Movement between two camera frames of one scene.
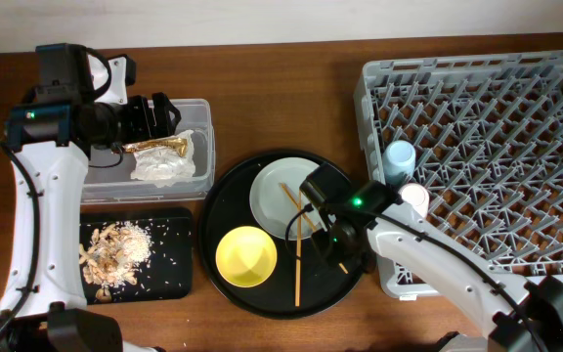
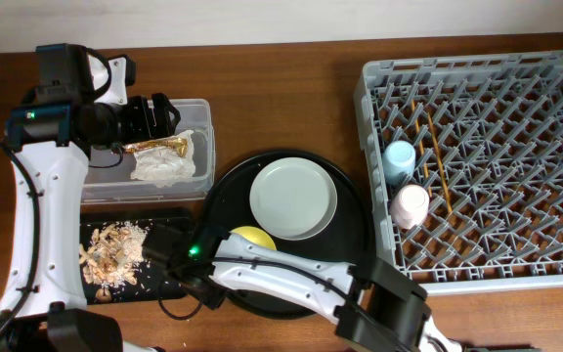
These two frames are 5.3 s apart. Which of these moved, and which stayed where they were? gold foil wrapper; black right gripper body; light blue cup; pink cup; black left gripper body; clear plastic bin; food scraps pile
Moved: black right gripper body
Stayed: light blue cup; food scraps pile; clear plastic bin; black left gripper body; pink cup; gold foil wrapper
